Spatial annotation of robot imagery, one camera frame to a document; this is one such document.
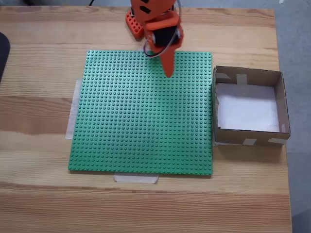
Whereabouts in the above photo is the green lego baseplate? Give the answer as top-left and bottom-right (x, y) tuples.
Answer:
(68, 50), (214, 177)

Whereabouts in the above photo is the brown cardboard box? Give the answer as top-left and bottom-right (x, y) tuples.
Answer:
(212, 66), (292, 148)

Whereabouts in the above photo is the white paper sheet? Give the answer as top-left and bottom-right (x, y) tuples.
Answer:
(215, 82), (280, 133)

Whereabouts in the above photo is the wide masking tape strip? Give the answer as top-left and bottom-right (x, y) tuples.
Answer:
(65, 77), (83, 141)

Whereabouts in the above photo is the black rounded object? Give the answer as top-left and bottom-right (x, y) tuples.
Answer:
(0, 31), (12, 83)

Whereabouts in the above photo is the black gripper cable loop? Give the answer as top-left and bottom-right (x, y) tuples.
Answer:
(143, 0), (183, 58)

